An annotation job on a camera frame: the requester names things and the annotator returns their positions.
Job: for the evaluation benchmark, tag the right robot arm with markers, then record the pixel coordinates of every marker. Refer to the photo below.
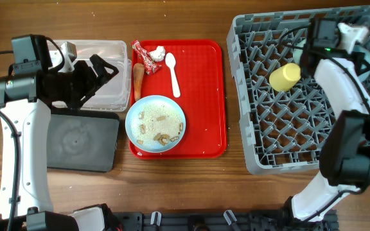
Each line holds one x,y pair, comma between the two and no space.
331,57

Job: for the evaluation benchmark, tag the white plastic spoon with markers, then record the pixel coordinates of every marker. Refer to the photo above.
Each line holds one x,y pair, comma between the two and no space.
170,63

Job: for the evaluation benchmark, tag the peanut and rice scraps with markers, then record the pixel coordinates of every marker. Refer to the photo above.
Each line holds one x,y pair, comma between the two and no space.
157,124

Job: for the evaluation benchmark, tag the orange carrot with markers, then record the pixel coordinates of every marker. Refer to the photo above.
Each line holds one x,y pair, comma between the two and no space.
138,73

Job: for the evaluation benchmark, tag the black plastic tray bin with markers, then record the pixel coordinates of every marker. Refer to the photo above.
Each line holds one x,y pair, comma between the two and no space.
82,140

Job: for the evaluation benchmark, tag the red snack wrapper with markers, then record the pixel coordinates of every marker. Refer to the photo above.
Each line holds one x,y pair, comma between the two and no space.
150,66

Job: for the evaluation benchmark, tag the light blue plate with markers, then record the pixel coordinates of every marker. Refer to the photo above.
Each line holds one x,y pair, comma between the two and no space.
134,110

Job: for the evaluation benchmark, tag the yellow plastic cup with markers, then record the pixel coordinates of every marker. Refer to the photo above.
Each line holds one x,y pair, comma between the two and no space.
285,77

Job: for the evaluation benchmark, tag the red plastic serving tray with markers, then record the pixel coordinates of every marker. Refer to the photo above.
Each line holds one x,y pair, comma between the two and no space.
199,70

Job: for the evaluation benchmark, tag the clear plastic bin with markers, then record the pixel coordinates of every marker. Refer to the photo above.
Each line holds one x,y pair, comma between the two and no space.
113,96

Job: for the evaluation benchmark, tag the white tissue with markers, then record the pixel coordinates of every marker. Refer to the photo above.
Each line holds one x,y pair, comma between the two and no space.
158,54

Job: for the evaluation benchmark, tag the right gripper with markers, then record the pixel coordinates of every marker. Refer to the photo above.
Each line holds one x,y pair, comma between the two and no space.
305,68

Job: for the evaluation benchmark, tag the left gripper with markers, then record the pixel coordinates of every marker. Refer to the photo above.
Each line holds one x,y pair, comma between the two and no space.
104,77

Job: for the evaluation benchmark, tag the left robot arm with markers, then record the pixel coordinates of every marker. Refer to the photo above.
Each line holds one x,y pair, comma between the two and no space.
27,93

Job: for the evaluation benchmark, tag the mint green bowl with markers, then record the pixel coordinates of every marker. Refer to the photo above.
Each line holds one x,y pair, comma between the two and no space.
298,52

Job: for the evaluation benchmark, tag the grey dishwasher rack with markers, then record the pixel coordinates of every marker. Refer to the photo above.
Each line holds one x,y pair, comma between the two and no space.
281,131

